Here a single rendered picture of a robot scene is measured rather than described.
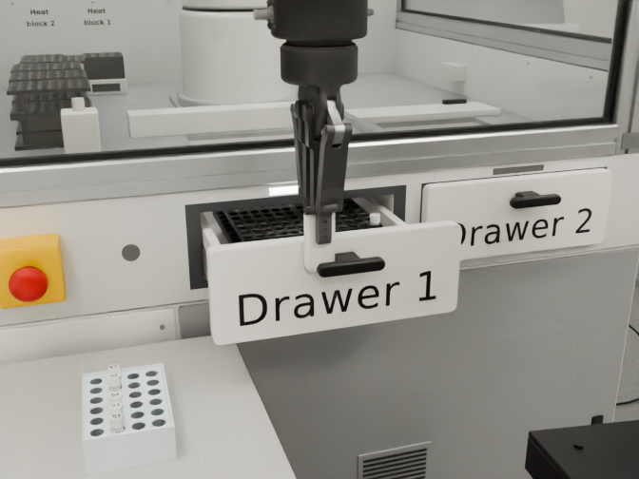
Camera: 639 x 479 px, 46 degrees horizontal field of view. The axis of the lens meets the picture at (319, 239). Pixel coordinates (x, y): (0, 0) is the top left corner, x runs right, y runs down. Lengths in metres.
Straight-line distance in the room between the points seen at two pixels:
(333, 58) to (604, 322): 0.72
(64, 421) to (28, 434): 0.04
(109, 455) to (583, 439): 0.44
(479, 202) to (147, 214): 0.44
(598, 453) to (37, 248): 0.61
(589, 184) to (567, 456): 0.52
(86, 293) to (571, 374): 0.76
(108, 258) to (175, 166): 0.14
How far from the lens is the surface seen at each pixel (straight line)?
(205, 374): 0.90
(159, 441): 0.75
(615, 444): 0.75
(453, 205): 1.03
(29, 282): 0.88
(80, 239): 0.94
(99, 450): 0.75
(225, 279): 0.80
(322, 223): 0.77
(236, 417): 0.82
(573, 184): 1.12
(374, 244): 0.84
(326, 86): 0.72
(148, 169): 0.92
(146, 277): 0.96
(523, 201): 1.04
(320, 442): 1.14
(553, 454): 0.72
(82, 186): 0.92
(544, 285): 1.18
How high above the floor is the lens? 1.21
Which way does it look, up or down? 20 degrees down
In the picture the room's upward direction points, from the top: straight up
